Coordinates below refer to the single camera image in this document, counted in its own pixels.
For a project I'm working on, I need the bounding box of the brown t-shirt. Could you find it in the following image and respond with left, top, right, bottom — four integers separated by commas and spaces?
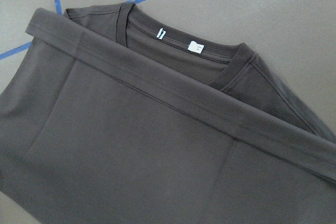
1, 3, 335, 223

